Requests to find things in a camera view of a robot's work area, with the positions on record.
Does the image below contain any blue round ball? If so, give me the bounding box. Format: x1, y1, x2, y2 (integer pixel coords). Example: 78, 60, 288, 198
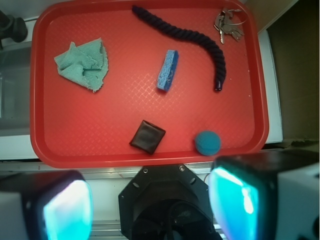
194, 130, 222, 156

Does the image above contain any teal crumpled cloth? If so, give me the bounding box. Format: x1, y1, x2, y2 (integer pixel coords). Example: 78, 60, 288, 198
54, 38, 109, 93

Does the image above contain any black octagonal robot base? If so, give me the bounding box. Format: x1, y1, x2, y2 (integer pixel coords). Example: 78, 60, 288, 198
118, 164, 222, 240

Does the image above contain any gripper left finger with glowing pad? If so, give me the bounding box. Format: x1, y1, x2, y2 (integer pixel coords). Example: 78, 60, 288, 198
0, 170, 94, 240

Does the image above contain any blue sponge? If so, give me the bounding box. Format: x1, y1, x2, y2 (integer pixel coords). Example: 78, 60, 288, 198
156, 49, 179, 92

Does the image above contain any red plastic tray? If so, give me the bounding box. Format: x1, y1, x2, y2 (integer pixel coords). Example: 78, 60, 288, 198
30, 0, 269, 168

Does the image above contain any silver key bunch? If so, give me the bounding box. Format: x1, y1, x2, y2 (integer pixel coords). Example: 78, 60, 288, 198
213, 7, 246, 45

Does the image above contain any dark brown leather pouch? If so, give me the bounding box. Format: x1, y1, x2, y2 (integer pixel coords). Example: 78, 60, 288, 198
129, 120, 166, 155

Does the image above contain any black knob fixture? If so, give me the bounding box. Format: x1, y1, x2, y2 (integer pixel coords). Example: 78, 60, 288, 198
0, 11, 28, 50

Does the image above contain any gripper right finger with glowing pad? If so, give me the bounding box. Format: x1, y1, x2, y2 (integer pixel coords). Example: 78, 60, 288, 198
208, 149, 320, 240

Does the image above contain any dark navy twisted rope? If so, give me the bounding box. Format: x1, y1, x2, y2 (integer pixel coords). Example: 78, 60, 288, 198
131, 5, 227, 92

